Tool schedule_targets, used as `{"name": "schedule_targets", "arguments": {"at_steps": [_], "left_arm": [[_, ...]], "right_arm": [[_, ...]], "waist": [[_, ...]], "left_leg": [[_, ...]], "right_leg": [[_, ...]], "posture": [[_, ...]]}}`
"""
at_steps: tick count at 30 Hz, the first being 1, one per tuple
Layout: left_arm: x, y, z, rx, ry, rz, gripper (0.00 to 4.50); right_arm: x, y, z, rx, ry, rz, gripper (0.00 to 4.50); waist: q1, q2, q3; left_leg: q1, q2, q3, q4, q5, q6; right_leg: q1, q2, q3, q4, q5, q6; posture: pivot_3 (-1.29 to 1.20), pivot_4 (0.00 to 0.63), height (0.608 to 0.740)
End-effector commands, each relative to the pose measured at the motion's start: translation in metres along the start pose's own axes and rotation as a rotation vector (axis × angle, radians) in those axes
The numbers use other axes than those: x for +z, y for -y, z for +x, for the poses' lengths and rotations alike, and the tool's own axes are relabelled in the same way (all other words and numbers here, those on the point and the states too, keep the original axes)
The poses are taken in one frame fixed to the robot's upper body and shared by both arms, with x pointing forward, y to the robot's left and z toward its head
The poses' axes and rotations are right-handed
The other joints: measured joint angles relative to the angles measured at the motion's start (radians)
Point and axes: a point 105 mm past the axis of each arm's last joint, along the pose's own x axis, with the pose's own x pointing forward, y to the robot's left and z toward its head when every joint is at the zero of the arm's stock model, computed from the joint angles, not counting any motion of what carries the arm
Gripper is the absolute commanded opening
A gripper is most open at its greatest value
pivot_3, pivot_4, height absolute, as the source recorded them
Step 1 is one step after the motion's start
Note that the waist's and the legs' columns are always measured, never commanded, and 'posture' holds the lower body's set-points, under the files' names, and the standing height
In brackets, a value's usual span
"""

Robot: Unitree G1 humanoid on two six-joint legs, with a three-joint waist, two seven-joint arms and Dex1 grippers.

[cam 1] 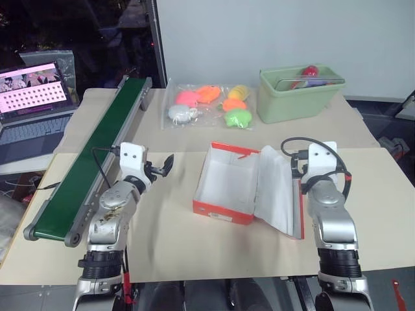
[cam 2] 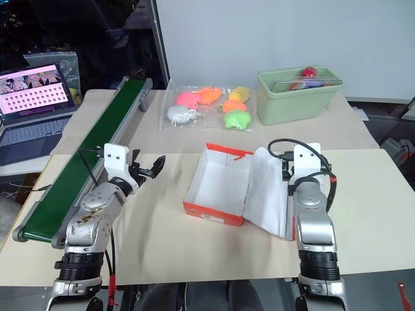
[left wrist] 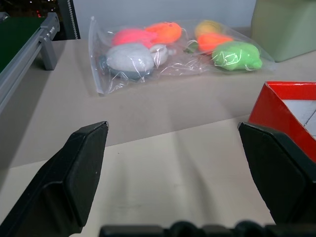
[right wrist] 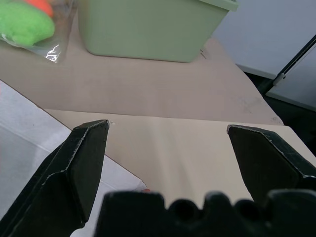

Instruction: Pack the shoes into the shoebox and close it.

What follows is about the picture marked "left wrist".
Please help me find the clear plastic zip bag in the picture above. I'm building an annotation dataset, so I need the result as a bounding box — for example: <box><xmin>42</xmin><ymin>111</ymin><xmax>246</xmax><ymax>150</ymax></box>
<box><xmin>88</xmin><ymin>16</ymin><xmax>276</xmax><ymax>97</ymax></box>

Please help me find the pink plush toy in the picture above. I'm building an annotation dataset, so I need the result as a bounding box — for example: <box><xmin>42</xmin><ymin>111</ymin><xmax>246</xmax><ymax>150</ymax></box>
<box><xmin>112</xmin><ymin>28</ymin><xmax>158</xmax><ymax>49</ymax></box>

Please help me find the large orange plush toy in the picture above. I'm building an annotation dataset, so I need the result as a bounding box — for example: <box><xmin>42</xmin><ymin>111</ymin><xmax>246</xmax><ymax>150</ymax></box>
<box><xmin>145</xmin><ymin>22</ymin><xmax>182</xmax><ymax>44</ymax></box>

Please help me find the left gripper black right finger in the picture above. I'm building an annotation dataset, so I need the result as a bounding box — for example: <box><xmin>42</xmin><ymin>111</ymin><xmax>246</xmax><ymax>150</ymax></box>
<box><xmin>237</xmin><ymin>121</ymin><xmax>316</xmax><ymax>227</ymax></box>

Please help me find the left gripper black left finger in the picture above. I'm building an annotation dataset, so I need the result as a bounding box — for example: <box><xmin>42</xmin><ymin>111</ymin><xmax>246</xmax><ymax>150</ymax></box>
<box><xmin>0</xmin><ymin>120</ymin><xmax>110</xmax><ymax>237</ymax></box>

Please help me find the white plush toy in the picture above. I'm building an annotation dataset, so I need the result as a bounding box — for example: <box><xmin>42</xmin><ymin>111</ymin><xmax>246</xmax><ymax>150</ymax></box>
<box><xmin>106</xmin><ymin>43</ymin><xmax>155</xmax><ymax>71</ymax></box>

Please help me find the yellow plush toy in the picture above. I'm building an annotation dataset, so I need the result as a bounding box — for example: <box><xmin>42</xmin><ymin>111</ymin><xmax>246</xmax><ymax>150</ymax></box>
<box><xmin>194</xmin><ymin>20</ymin><xmax>223</xmax><ymax>38</ymax></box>

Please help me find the green conveyor belt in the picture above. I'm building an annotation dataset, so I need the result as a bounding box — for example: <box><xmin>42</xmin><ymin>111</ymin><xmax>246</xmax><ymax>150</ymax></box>
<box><xmin>0</xmin><ymin>12</ymin><xmax>60</xmax><ymax>112</ymax></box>

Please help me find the grey plush toy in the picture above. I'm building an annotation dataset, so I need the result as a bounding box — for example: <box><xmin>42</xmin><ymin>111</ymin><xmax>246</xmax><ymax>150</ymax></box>
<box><xmin>98</xmin><ymin>54</ymin><xmax>150</xmax><ymax>80</ymax></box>

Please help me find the small orange plush toy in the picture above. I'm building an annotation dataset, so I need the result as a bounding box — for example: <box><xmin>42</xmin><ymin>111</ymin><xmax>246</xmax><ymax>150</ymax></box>
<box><xmin>197</xmin><ymin>33</ymin><xmax>234</xmax><ymax>52</ymax></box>

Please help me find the green plush toy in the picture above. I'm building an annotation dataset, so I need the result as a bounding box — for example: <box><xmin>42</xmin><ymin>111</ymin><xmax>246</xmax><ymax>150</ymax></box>
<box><xmin>211</xmin><ymin>41</ymin><xmax>263</xmax><ymax>72</ymax></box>

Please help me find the pale green plastic bin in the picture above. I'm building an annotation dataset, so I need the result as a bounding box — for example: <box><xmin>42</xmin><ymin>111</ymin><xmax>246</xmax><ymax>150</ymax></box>
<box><xmin>250</xmin><ymin>0</ymin><xmax>316</xmax><ymax>62</ymax></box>

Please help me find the red box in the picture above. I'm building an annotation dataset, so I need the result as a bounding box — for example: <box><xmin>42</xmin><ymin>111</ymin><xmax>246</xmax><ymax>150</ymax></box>
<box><xmin>248</xmin><ymin>81</ymin><xmax>316</xmax><ymax>162</ymax></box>

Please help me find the beige tablecloth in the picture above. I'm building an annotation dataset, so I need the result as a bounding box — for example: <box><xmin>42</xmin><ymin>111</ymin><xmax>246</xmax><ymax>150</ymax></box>
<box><xmin>0</xmin><ymin>24</ymin><xmax>316</xmax><ymax>171</ymax></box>

